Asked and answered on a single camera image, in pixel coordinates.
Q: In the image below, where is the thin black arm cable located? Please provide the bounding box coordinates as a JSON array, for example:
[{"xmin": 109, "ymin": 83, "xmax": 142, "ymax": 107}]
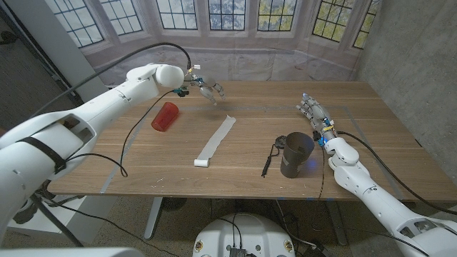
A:
[
  {"xmin": 316, "ymin": 141, "xmax": 326, "ymax": 201},
  {"xmin": 66, "ymin": 89, "xmax": 178, "ymax": 178}
]

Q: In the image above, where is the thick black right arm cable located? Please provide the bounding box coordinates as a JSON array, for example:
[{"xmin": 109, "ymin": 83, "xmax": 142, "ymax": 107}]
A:
[{"xmin": 337, "ymin": 131, "xmax": 457, "ymax": 216}]

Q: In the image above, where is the red plastic cup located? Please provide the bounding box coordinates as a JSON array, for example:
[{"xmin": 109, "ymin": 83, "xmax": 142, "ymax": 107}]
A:
[{"xmin": 151, "ymin": 101, "xmax": 180, "ymax": 133}]

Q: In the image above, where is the dark grey mug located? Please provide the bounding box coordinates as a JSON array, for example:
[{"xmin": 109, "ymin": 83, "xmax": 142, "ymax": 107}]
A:
[{"xmin": 279, "ymin": 131, "xmax": 316, "ymax": 179}]

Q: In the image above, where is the printed window backdrop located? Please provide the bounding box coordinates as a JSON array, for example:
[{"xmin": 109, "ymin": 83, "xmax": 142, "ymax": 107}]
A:
[{"xmin": 42, "ymin": 0, "xmax": 383, "ymax": 86}]

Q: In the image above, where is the white table leg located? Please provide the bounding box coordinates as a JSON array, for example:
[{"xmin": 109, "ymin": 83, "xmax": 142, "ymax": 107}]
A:
[{"xmin": 144, "ymin": 197, "xmax": 164, "ymax": 241}]

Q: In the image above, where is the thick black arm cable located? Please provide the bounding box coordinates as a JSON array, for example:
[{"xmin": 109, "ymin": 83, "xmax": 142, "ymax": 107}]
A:
[
  {"xmin": 337, "ymin": 131, "xmax": 457, "ymax": 216},
  {"xmin": 30, "ymin": 41, "xmax": 193, "ymax": 119}
]

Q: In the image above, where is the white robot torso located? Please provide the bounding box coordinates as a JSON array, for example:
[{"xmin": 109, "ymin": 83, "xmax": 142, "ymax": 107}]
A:
[{"xmin": 192, "ymin": 213, "xmax": 296, "ymax": 257}]

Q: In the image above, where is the white bandage roll strip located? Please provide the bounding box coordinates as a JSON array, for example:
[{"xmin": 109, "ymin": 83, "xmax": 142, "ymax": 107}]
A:
[{"xmin": 194, "ymin": 114, "xmax": 237, "ymax": 168}]

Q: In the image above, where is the black round fan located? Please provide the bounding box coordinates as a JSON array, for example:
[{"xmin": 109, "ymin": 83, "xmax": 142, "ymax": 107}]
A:
[{"xmin": 160, "ymin": 197, "xmax": 188, "ymax": 212}]

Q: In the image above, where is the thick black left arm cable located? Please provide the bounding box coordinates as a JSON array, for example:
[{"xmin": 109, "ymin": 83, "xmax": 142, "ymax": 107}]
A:
[{"xmin": 30, "ymin": 41, "xmax": 193, "ymax": 119}]

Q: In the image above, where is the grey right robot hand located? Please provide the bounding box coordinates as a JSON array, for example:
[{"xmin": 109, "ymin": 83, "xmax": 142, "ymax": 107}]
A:
[{"xmin": 295, "ymin": 93, "xmax": 338, "ymax": 143}]

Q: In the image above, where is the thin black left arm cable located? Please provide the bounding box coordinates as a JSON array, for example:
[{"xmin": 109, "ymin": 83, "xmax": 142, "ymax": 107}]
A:
[{"xmin": 66, "ymin": 89, "xmax": 178, "ymax": 178}]

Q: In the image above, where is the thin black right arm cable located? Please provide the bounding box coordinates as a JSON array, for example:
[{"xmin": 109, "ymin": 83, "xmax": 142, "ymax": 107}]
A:
[{"xmin": 316, "ymin": 141, "xmax": 326, "ymax": 201}]

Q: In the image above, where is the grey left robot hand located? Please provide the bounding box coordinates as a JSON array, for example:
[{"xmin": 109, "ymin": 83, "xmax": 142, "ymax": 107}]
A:
[{"xmin": 184, "ymin": 73, "xmax": 226, "ymax": 106}]

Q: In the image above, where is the black pen with cord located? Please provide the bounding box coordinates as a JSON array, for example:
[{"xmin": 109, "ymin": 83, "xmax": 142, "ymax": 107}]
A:
[{"xmin": 261, "ymin": 135, "xmax": 288, "ymax": 178}]

